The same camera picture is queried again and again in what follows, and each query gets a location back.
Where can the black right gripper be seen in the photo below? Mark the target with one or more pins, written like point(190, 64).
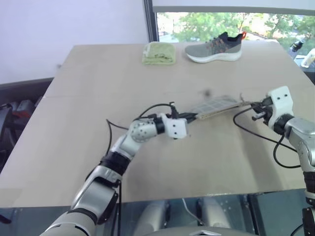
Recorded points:
point(266, 111)

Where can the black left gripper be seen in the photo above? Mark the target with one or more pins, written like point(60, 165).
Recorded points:
point(187, 117)

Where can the grey plaid pouch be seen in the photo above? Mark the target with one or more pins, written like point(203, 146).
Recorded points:
point(214, 107)

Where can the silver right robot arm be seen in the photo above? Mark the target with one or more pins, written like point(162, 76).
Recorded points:
point(299, 137)

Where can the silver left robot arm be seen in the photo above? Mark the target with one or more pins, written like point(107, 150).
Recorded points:
point(137, 132)

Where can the grey sneaker with white sole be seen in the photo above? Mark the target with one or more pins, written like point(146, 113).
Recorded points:
point(214, 50)

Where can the folded green towel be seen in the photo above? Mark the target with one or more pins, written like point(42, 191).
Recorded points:
point(159, 52)

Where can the white and yellow bottle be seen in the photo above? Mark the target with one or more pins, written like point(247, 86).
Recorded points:
point(309, 59)

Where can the small black device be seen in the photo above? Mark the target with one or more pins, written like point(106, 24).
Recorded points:
point(297, 45)

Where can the silver robot leg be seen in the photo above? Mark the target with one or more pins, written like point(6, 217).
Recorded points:
point(214, 214)
point(153, 216)

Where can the white window roller blind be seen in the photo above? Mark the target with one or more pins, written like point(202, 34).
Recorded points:
point(233, 5)

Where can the black and red equipment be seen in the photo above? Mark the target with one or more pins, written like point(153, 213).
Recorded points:
point(14, 118)

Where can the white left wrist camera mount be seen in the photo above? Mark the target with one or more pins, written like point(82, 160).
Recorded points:
point(176, 126)

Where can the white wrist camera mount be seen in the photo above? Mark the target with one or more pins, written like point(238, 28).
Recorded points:
point(176, 126)
point(280, 103)

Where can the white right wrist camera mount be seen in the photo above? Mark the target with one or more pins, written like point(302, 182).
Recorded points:
point(280, 103)

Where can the dark window frame post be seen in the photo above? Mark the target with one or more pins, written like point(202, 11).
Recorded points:
point(151, 20)

